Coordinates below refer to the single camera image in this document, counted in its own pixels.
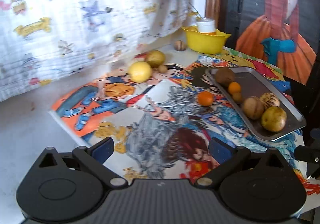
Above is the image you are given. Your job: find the large yellow-brown mango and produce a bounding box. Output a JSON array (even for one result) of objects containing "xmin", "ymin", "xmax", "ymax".
[{"xmin": 261, "ymin": 106, "xmax": 287, "ymax": 132}]

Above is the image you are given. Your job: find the small brown round fruit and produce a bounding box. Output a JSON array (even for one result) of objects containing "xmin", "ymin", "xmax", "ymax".
[{"xmin": 232, "ymin": 92, "xmax": 244, "ymax": 104}]

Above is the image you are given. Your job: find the small orange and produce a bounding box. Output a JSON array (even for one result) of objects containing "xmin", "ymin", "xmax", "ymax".
[
  {"xmin": 197, "ymin": 91, "xmax": 214, "ymax": 107},
  {"xmin": 228, "ymin": 81, "xmax": 241, "ymax": 95}
]

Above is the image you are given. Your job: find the striped pepino melon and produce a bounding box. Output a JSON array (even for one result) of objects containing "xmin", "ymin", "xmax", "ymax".
[{"xmin": 260, "ymin": 92, "xmax": 280, "ymax": 110}]

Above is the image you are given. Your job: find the brown kiwi fruit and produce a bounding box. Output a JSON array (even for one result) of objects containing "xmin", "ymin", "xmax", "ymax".
[{"xmin": 214, "ymin": 67, "xmax": 235, "ymax": 87}]

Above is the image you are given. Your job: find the yellow lemon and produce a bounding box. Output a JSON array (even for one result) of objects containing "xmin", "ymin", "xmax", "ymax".
[{"xmin": 128, "ymin": 61, "xmax": 152, "ymax": 83}]

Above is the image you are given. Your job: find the tiny brown fruit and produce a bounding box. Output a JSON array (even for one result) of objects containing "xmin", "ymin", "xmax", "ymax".
[{"xmin": 158, "ymin": 65, "xmax": 168, "ymax": 74}]

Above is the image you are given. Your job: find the green-yellow mango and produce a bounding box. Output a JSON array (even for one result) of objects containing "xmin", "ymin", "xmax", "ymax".
[{"xmin": 144, "ymin": 50, "xmax": 165, "ymax": 68}]

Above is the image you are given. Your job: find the colourful cartoon drawings mat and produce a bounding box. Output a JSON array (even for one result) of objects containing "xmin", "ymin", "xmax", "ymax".
[{"xmin": 52, "ymin": 58, "xmax": 319, "ymax": 196}]

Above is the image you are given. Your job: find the metal tray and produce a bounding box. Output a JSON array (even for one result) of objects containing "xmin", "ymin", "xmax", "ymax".
[{"xmin": 205, "ymin": 67, "xmax": 306, "ymax": 141}]

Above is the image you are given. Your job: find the yellow plastic bowl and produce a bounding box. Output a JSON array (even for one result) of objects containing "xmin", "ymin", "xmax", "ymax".
[{"xmin": 181, "ymin": 26, "xmax": 231, "ymax": 55}]

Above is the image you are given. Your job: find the white and orange jar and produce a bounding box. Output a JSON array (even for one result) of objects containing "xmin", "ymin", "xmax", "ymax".
[{"xmin": 196, "ymin": 18, "xmax": 216, "ymax": 35}]

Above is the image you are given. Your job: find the white cartoon print curtain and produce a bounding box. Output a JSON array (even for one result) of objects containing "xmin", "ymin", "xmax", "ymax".
[{"xmin": 1, "ymin": 0, "xmax": 189, "ymax": 100}]

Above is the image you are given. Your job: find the painted girl poster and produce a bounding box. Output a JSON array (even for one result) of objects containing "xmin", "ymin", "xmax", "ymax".
[{"xmin": 229, "ymin": 0, "xmax": 319, "ymax": 85}]

